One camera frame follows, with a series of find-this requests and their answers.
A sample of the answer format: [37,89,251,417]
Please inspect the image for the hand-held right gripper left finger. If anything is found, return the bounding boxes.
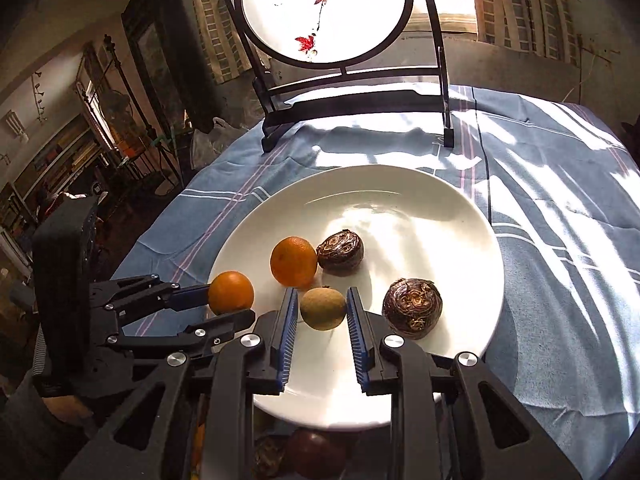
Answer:
[60,287,299,480]

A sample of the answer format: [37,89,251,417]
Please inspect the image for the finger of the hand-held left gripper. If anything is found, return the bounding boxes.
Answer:
[90,275,213,318]
[105,308,257,361]

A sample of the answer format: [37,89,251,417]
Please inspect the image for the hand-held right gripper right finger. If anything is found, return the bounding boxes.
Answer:
[346,287,583,480]

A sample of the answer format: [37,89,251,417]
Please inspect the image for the orange tangerine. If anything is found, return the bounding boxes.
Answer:
[270,236,319,289]
[207,270,256,316]

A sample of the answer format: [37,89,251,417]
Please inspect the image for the tan longan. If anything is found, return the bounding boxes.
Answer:
[300,286,347,331]

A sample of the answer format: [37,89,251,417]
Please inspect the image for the white oval plate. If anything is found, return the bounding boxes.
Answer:
[207,164,505,432]

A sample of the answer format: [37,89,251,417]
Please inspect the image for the person's left forearm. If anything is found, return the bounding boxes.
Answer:
[0,385,101,480]

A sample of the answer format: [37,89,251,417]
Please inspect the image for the dark purple plum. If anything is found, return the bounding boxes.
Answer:
[287,427,348,478]

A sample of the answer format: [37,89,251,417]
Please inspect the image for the black metal rack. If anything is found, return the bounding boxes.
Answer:
[75,35,181,196]

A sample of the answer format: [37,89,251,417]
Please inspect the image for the clear plastic bag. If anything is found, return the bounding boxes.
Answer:
[190,117,248,171]

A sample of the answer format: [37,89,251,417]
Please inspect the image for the blue striped tablecloth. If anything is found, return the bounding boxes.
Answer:
[107,82,640,480]

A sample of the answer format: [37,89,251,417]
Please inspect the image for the dark framed cabinet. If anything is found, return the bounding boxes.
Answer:
[121,0,221,126]

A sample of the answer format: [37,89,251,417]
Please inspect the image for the checked curtain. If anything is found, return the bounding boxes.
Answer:
[470,0,583,66]
[187,0,256,86]

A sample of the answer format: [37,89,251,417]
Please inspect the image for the round painted screen on stand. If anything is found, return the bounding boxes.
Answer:
[210,0,455,153]

